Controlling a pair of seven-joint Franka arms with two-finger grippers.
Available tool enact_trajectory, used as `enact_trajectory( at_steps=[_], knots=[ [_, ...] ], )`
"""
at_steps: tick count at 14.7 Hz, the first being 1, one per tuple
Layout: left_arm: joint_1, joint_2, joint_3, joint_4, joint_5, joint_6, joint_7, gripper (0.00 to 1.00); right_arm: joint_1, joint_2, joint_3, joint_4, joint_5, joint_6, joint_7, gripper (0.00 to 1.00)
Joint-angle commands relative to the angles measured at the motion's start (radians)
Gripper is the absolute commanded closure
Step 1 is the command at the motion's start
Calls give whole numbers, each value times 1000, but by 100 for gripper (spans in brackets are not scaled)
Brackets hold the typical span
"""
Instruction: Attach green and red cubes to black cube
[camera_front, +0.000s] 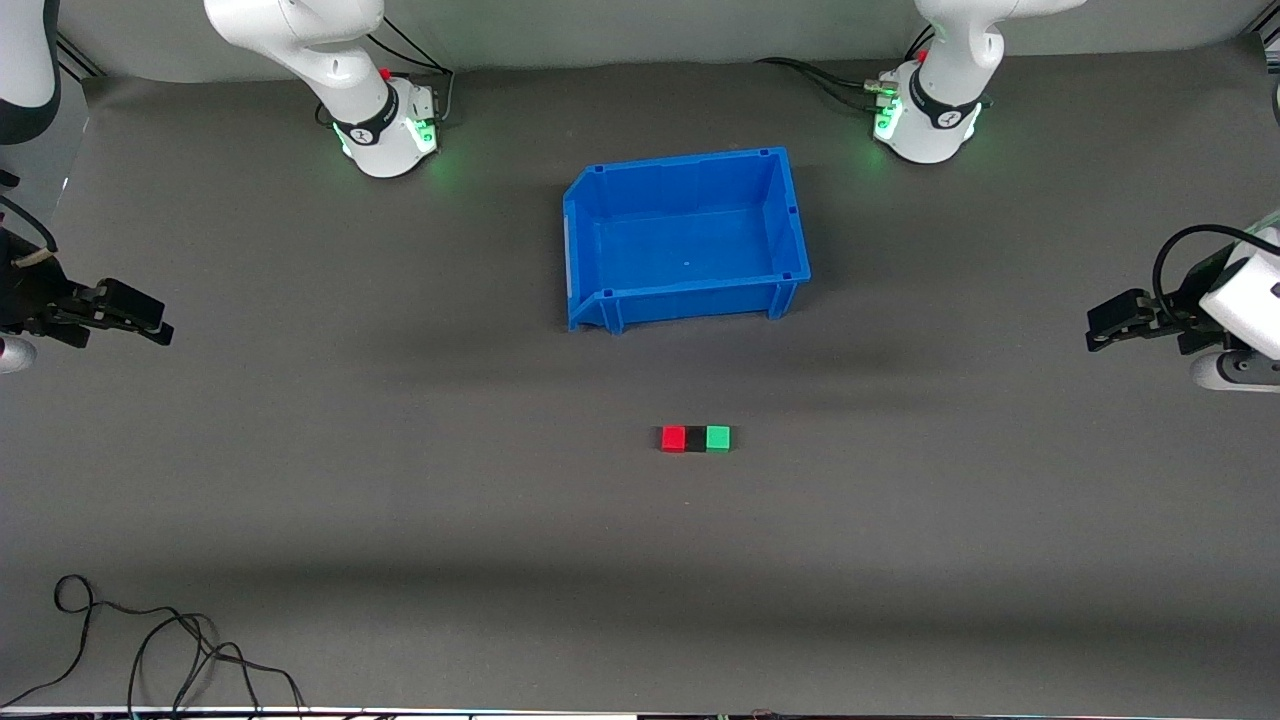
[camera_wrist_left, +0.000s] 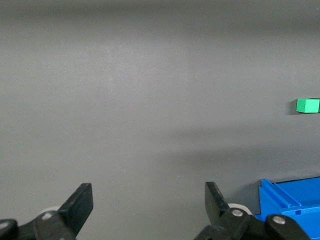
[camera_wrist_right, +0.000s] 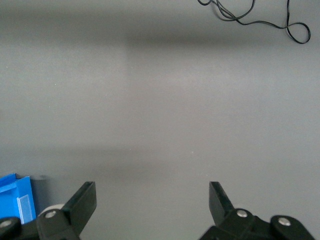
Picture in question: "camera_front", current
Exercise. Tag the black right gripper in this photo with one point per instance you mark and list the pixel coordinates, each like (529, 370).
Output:
(30, 298)

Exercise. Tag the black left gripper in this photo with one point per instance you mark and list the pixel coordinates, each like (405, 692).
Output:
(1186, 304)

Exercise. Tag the green cube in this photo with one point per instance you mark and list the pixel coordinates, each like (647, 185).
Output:
(718, 438)

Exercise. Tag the red cube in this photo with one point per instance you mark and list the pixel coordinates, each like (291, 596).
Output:
(674, 439)

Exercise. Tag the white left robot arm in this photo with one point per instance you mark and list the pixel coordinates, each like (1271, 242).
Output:
(935, 120)

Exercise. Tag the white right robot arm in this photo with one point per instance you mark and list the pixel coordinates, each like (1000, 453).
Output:
(380, 125)

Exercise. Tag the black cube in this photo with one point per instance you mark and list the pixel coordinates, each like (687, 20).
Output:
(696, 439)

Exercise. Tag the blue plastic bin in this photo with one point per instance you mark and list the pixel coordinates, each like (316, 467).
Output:
(690, 245)

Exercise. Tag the aluminium frame rail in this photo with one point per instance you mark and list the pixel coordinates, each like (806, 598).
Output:
(78, 58)
(1268, 40)

